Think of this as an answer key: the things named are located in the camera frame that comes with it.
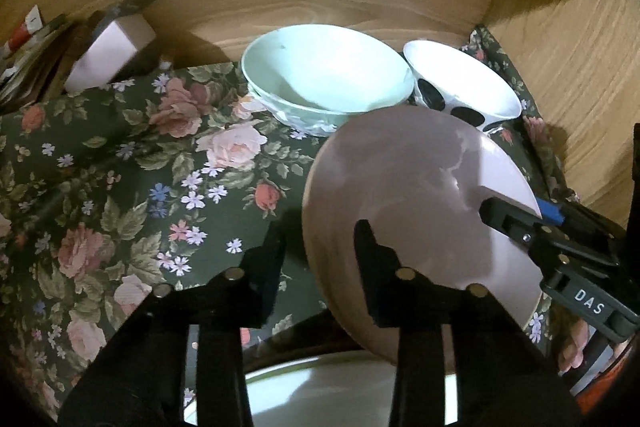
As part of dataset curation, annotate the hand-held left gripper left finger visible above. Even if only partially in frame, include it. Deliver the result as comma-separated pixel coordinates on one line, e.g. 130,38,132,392
57,219,288,427

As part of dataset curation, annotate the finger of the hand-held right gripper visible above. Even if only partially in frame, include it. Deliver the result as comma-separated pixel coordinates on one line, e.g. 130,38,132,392
540,201,621,265
477,197,576,278

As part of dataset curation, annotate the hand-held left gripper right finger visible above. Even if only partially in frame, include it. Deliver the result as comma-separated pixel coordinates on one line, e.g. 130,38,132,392
353,219,583,427

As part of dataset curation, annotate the pink bowl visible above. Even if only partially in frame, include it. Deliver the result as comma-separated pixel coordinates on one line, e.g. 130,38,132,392
301,107,546,365

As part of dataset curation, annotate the light green plate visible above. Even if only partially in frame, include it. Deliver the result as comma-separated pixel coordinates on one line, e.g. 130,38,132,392
184,353,461,427

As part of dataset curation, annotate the white bowl with black spots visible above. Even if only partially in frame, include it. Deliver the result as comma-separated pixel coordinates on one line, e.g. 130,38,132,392
402,40,522,134

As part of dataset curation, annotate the light green bowl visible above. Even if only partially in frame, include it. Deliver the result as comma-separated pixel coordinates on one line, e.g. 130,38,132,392
241,24,416,138

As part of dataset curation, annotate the person's right hand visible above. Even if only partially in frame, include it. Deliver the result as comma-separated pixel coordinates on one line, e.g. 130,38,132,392
559,317,603,375

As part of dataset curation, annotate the dark floral tablecloth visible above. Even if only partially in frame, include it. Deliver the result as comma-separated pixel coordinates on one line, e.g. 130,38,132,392
0,24,581,427

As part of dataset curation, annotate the small white box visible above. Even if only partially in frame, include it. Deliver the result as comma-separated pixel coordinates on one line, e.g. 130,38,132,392
64,0,158,94

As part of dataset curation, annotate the stack of brown booklets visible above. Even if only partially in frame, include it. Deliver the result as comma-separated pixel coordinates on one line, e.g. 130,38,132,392
0,14,101,108

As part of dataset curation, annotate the red and white tube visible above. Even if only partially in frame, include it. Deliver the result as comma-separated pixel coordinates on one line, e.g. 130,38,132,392
0,4,43,58

